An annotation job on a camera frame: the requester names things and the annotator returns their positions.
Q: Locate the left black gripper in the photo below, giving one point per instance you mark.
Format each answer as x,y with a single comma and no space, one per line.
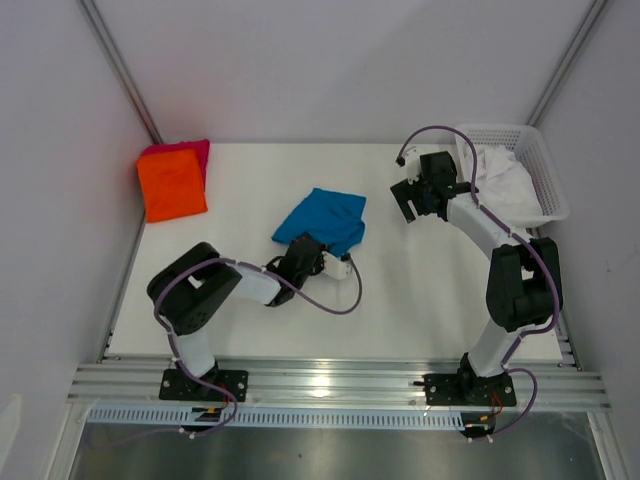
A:
319,264

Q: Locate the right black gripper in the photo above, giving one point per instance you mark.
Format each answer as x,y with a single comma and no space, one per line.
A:
404,192

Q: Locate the blue t shirt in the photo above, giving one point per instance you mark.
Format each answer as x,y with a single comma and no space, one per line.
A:
334,219

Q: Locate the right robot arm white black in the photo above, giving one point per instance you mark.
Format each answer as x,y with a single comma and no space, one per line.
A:
523,294

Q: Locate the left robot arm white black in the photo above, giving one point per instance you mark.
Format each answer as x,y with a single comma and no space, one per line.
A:
187,293

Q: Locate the white t shirt in basket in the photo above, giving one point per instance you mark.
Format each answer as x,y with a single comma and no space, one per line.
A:
505,187

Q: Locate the white plastic basket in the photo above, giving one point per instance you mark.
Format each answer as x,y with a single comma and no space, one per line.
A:
530,150

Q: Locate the folded orange t shirt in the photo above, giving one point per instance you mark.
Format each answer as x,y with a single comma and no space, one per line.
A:
172,185

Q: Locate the folded pink t shirt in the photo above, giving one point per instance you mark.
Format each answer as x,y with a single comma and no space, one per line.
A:
200,147

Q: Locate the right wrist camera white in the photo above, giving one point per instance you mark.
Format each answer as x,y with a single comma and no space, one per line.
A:
410,164

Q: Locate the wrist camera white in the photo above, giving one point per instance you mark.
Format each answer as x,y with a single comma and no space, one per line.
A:
336,267
410,164

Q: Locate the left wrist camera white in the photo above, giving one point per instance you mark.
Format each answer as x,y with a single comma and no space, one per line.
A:
336,267

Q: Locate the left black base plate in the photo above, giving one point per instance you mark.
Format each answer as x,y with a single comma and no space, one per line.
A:
176,386

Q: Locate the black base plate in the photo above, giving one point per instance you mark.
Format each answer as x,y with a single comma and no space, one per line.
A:
176,386
442,389

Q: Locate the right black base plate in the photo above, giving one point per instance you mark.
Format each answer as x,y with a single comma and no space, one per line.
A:
442,389

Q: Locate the aluminium mounting rail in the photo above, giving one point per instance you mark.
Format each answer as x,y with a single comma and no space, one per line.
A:
335,384

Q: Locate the white slotted cable duct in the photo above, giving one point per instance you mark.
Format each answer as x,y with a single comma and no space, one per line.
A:
415,419

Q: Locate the right aluminium corner post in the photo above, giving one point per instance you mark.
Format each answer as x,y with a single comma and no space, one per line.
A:
587,27

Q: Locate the aluminium corner post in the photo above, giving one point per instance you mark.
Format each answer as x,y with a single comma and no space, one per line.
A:
117,64
587,27

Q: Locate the left aluminium corner post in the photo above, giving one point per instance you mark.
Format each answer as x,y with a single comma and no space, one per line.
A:
117,64

